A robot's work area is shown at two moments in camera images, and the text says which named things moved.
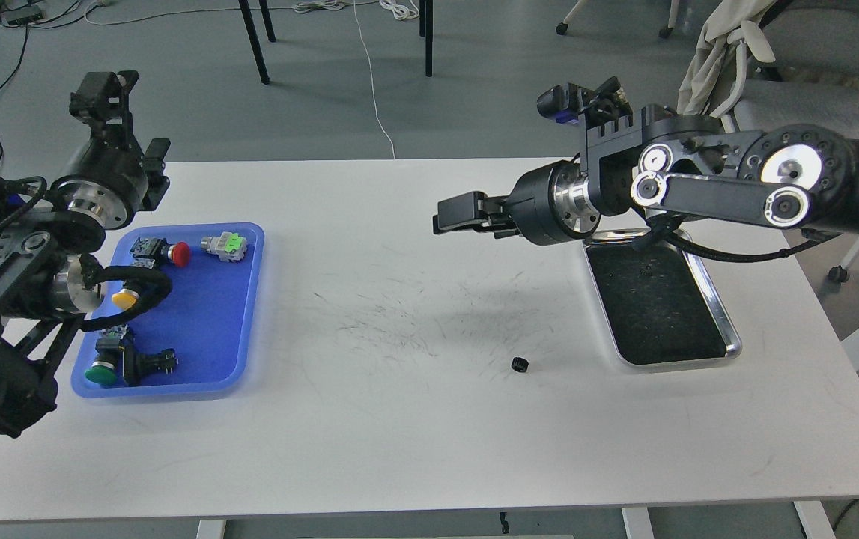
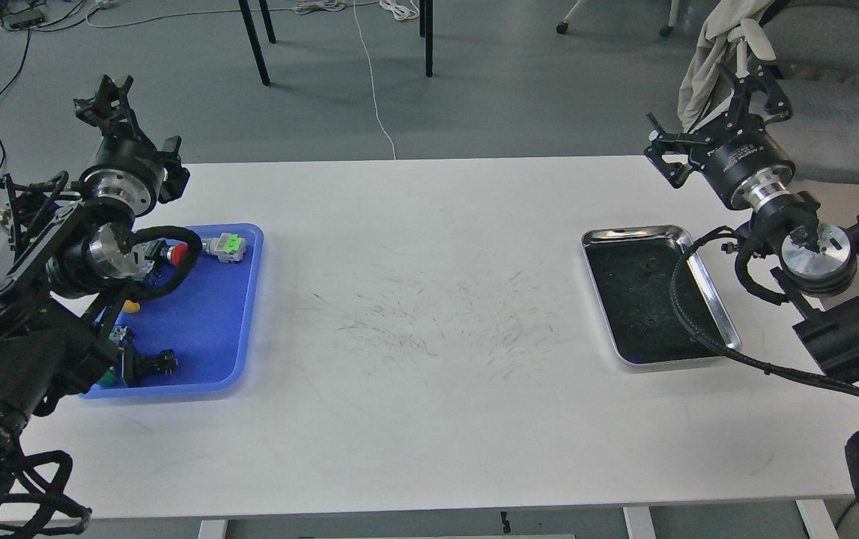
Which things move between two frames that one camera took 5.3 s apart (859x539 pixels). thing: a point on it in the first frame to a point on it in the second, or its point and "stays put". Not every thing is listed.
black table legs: (425, 23) stays put
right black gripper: (553, 203) to (742, 163)
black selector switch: (137, 365) stays put
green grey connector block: (230, 246) stays put
